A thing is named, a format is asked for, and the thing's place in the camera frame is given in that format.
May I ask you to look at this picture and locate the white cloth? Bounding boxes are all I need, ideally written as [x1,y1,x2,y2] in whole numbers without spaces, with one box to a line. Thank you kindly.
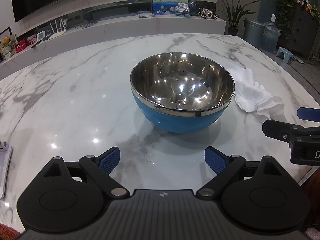
[224,62,287,123]

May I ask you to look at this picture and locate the blue stainless steel bowl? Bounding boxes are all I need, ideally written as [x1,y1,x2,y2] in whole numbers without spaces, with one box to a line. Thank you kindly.
[130,52,235,133]

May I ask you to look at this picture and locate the light blue plastic stool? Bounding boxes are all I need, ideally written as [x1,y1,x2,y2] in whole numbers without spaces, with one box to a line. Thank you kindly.
[276,47,293,63]

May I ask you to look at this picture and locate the dark wooden cabinet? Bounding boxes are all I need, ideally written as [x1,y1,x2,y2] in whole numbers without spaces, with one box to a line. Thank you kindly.
[284,5,319,57]

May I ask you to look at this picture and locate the blue water bottle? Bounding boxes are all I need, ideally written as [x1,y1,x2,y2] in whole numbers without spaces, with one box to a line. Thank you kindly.
[261,22,281,53]

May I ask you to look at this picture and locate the white device at table edge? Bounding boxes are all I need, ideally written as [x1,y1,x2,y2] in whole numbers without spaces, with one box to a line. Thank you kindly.
[0,141,12,199]

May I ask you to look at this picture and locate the grey trash bin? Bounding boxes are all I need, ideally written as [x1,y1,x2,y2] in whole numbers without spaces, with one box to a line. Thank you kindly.
[243,18,265,49]

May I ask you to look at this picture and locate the leafy plant on cabinet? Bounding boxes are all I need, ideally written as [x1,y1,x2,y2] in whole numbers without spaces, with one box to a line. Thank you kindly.
[276,0,298,40]

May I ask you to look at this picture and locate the green potted plant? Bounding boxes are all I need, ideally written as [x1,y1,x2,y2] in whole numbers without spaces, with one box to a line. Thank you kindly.
[216,0,259,36]

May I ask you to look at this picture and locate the black white toy figures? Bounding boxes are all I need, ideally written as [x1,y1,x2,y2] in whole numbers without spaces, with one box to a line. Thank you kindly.
[198,8,219,20]

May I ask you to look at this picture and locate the white wifi router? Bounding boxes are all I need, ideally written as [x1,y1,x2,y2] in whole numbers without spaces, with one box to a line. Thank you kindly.
[48,18,66,40]

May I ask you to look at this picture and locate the white marble tv console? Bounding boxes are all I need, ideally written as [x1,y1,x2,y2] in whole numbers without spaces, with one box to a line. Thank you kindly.
[1,15,226,79]

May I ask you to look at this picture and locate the yellow plush toy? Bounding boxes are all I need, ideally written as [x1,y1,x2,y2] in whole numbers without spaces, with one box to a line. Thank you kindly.
[1,36,12,55]

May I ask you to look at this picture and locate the white flat box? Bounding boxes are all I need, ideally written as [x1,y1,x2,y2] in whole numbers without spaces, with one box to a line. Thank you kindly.
[137,11,156,18]

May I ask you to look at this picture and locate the lotus pond painting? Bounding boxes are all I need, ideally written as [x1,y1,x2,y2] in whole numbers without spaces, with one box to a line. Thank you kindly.
[152,0,188,15]

